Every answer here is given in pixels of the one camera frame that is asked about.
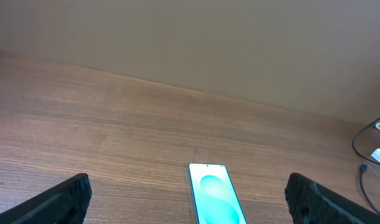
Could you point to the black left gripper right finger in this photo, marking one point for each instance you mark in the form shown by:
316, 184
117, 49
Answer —
312, 203

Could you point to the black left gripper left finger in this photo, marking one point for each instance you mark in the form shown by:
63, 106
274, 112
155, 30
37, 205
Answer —
65, 203

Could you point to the Galaxy S25 smartphone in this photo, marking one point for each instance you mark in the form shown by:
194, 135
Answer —
214, 198

